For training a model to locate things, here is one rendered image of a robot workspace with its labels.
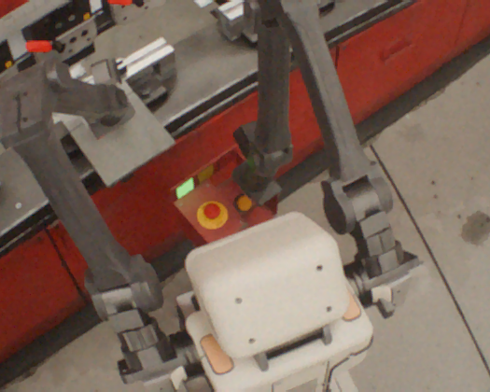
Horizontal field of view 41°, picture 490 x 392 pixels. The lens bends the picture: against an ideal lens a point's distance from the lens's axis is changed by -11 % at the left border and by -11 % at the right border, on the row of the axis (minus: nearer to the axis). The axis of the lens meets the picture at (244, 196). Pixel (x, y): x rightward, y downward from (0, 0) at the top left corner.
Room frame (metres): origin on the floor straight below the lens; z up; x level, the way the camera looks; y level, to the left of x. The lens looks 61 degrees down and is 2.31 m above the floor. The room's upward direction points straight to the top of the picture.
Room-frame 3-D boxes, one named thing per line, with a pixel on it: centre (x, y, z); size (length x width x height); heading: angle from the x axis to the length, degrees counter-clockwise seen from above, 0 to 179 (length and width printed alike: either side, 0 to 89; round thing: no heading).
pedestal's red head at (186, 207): (0.82, 0.05, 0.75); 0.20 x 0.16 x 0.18; 130
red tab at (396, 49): (1.52, -0.51, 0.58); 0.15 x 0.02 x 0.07; 128
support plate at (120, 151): (0.90, 0.30, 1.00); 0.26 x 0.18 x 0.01; 38
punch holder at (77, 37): (1.00, 0.41, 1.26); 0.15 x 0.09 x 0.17; 128
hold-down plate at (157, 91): (1.00, 0.33, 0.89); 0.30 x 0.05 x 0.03; 128
